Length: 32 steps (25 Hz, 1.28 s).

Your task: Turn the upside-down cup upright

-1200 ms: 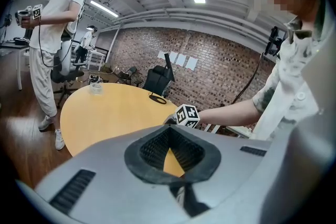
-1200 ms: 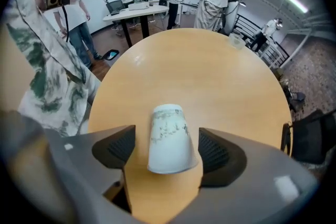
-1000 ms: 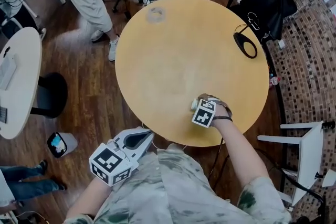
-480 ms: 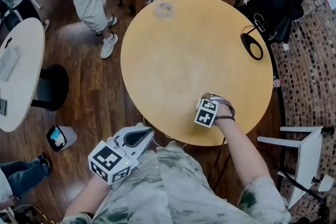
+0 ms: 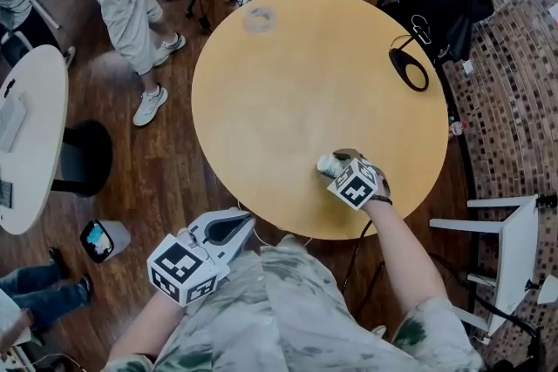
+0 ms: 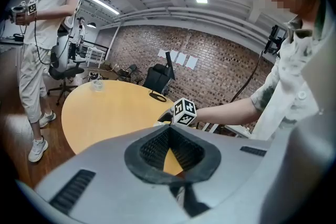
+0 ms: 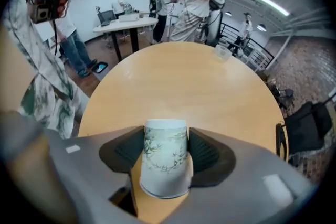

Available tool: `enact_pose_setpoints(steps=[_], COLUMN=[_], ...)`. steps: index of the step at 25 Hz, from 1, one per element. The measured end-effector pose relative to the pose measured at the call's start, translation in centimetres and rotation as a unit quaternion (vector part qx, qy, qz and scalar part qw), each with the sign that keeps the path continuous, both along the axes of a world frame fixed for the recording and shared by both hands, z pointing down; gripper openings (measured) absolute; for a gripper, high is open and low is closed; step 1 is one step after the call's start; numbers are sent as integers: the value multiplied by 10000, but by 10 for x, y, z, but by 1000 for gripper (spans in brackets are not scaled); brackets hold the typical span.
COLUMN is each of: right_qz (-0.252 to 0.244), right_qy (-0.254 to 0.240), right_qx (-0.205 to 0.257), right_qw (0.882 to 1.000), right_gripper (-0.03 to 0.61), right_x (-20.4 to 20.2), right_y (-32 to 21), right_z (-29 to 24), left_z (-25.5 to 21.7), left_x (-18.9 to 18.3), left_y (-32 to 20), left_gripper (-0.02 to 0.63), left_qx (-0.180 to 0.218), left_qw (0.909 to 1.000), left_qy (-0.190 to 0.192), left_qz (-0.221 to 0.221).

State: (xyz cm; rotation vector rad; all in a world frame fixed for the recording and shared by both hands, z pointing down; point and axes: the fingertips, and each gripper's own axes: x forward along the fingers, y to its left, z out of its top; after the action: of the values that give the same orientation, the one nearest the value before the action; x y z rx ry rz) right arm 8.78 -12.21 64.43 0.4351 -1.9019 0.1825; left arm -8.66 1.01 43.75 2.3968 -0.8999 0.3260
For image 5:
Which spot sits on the person's right hand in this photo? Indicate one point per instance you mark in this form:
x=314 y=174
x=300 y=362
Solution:
x=382 y=186

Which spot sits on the small plastic bottle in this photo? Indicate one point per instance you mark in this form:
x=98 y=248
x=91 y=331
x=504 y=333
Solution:
x=457 y=128

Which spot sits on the black chair with jacket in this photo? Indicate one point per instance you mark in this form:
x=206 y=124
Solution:
x=444 y=0

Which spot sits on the person's right forearm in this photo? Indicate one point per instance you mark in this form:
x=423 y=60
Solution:
x=401 y=257

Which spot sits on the black wristband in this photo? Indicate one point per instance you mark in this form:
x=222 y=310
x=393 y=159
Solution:
x=381 y=199

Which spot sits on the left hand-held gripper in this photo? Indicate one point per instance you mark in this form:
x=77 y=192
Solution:
x=178 y=270

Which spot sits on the grey waste bin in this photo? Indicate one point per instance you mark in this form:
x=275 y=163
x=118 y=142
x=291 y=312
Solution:
x=114 y=237

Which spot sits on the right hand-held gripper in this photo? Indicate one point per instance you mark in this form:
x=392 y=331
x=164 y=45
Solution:
x=354 y=187

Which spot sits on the white cup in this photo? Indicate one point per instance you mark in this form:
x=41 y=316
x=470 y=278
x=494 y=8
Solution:
x=329 y=164

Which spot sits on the white round table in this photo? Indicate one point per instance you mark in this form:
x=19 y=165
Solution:
x=39 y=152

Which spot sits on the person's camouflage shirt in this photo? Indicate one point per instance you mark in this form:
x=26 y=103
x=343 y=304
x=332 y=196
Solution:
x=287 y=309

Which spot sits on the white lamp shade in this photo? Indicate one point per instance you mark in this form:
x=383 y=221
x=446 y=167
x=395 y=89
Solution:
x=548 y=289

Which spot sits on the clear tape roll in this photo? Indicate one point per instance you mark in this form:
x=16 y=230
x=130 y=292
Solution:
x=259 y=22

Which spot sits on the person's left forearm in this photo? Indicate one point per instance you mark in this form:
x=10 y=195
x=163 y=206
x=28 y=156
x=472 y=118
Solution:
x=144 y=326

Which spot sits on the white wooden chair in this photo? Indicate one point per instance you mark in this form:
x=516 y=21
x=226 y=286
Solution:
x=516 y=257

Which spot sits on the grey laptop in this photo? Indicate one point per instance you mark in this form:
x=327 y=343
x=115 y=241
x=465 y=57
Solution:
x=8 y=124

